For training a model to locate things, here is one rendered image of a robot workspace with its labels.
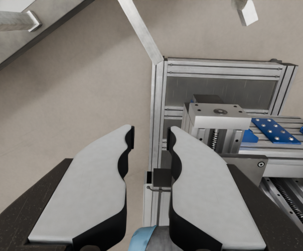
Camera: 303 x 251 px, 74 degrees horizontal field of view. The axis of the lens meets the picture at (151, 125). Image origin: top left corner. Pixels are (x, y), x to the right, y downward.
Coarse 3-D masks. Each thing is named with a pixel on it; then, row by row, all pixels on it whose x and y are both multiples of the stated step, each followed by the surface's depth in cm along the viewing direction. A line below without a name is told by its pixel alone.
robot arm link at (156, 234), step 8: (136, 232) 39; (144, 232) 38; (152, 232) 38; (160, 232) 38; (168, 232) 38; (136, 240) 37; (144, 240) 37; (152, 240) 36; (160, 240) 36; (168, 240) 36; (136, 248) 36; (144, 248) 35; (152, 248) 35; (160, 248) 35; (168, 248) 35; (176, 248) 35
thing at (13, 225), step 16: (64, 160) 9; (48, 176) 8; (32, 192) 7; (48, 192) 7; (16, 208) 7; (32, 208) 7; (0, 224) 6; (16, 224) 6; (32, 224) 6; (0, 240) 6; (16, 240) 6
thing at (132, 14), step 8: (120, 0) 49; (128, 0) 49; (128, 8) 50; (136, 8) 50; (128, 16) 50; (136, 16) 50; (136, 24) 51; (144, 24) 51; (136, 32) 52; (144, 32) 52; (144, 40) 53; (152, 40) 53; (152, 48) 54; (152, 56) 55; (160, 56) 55
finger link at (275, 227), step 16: (240, 176) 8; (240, 192) 8; (256, 192) 8; (256, 208) 7; (272, 208) 7; (256, 224) 6; (272, 224) 6; (288, 224) 6; (272, 240) 6; (288, 240) 6
